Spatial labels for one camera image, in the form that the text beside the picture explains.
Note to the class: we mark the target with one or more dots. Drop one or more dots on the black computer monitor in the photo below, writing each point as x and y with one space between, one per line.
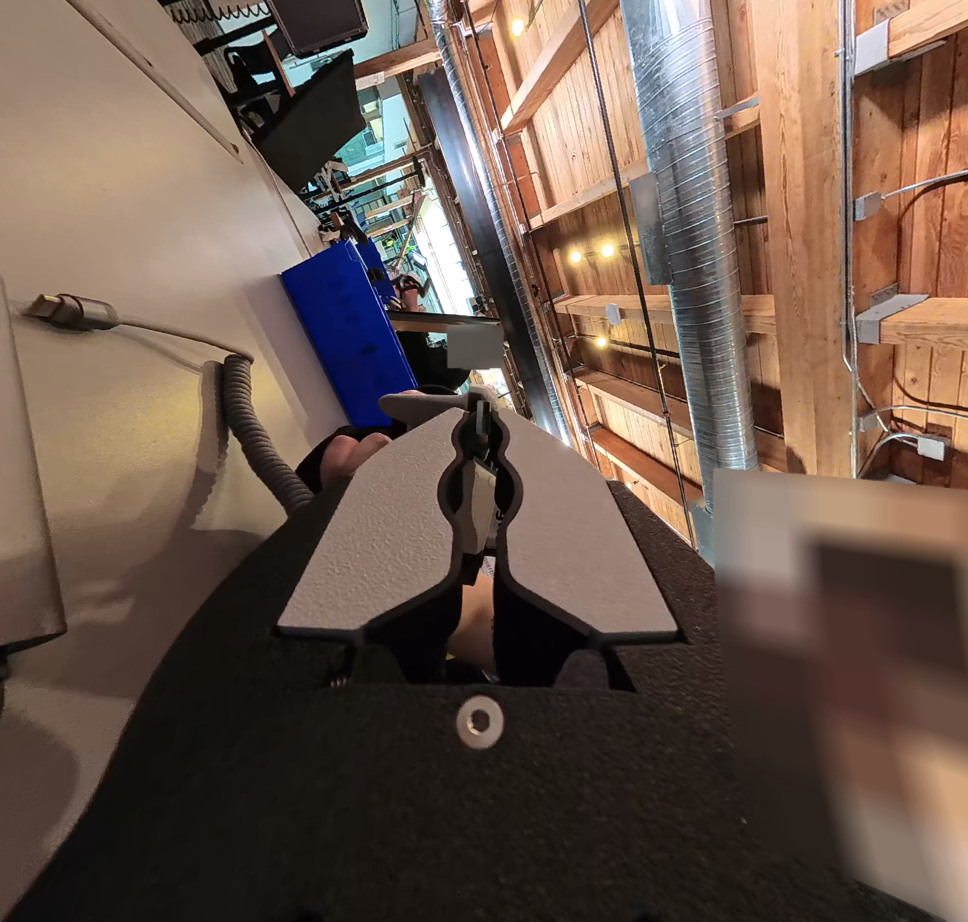
314 7

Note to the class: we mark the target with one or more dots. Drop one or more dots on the silver rectangular foil duct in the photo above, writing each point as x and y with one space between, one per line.
688 219

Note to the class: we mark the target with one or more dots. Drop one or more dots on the white ceiling sensor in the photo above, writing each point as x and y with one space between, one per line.
612 313

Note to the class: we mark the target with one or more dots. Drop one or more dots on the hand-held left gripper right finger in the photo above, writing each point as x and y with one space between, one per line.
582 551

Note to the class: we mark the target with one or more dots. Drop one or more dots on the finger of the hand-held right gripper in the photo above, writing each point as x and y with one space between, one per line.
478 506

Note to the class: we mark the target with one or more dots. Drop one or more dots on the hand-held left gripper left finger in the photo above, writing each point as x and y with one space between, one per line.
370 551

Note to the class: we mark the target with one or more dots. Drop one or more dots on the grey usb hub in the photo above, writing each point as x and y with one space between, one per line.
26 483

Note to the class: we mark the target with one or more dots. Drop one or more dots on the black ceiling pipe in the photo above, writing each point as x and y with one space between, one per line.
620 181

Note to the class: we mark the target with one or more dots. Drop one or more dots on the person's right hand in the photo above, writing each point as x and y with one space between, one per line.
363 453

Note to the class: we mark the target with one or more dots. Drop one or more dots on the blue plastic bin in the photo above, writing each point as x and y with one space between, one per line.
355 332
374 264

